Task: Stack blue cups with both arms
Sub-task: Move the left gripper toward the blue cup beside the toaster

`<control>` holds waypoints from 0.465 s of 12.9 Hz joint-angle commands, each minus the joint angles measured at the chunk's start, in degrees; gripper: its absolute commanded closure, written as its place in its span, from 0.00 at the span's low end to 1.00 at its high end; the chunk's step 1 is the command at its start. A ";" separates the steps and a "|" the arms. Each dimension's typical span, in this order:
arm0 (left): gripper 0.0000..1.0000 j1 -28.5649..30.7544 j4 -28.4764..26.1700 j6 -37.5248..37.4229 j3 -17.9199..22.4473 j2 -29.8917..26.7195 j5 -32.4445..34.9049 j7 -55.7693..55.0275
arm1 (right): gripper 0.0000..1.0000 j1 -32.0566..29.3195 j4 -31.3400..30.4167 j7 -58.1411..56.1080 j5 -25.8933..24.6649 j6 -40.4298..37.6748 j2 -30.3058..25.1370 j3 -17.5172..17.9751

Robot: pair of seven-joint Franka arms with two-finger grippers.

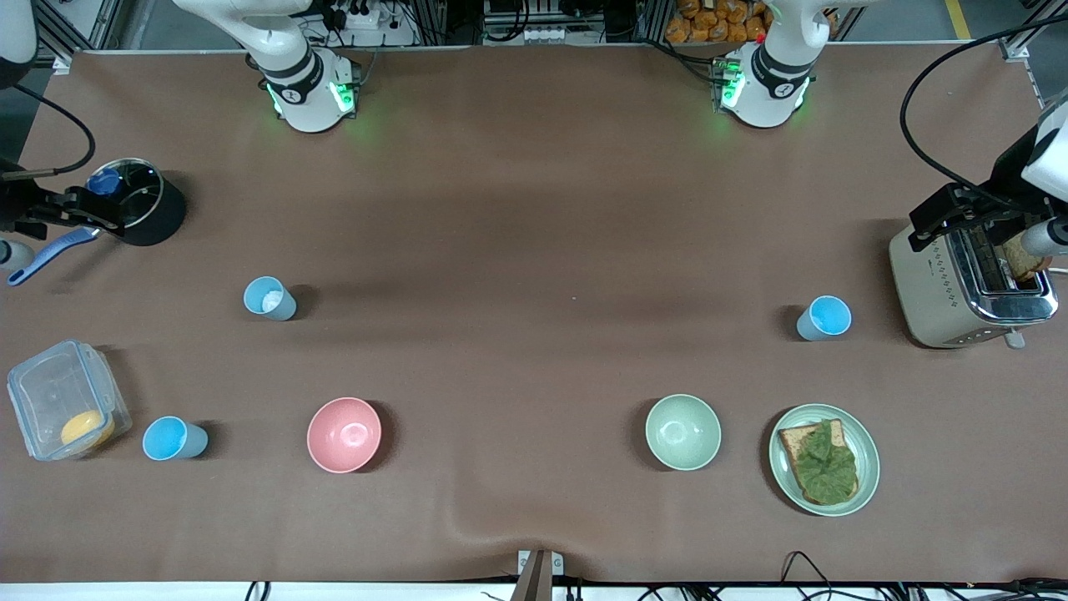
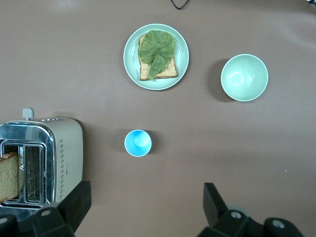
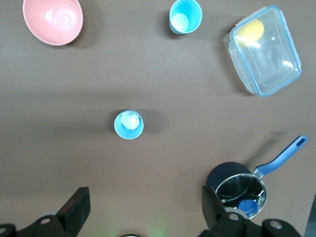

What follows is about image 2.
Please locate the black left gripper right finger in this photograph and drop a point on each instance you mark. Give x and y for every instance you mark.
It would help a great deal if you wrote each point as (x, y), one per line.
(222, 222)

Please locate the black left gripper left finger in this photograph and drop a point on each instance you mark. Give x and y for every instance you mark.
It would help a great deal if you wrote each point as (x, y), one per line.
(61, 217)

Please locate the blue plastic cup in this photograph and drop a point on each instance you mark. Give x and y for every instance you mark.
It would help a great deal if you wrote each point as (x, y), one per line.
(137, 143)

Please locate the bread slice in toaster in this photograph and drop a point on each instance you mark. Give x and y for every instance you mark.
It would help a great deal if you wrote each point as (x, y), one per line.
(8, 177)

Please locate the beige chrome toaster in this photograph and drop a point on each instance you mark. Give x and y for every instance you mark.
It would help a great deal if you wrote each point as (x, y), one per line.
(70, 148)

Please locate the pale green bowl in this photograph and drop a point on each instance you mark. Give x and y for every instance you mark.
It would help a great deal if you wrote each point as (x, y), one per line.
(244, 77)

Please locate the brown bread slice with lettuce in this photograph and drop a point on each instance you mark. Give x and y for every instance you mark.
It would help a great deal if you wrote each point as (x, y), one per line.
(170, 70)

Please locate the pale green plate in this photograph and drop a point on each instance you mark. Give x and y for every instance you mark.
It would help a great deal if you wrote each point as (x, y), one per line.
(182, 56)

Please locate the green lettuce leaf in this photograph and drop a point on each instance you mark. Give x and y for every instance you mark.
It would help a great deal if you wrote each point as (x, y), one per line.
(155, 47)

